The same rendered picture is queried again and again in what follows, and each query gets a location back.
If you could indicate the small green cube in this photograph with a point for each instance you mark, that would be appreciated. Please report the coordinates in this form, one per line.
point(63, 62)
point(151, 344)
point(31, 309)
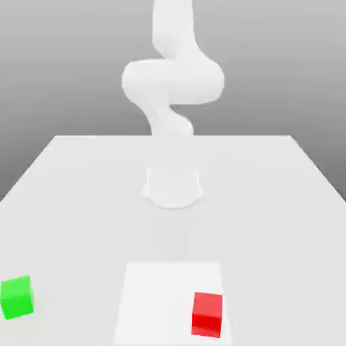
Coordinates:
point(16, 297)

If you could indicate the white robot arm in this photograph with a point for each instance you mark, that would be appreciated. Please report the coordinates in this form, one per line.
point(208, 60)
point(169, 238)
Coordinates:
point(173, 81)

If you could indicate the small red cube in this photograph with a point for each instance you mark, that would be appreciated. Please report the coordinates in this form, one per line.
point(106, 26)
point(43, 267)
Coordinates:
point(207, 315)

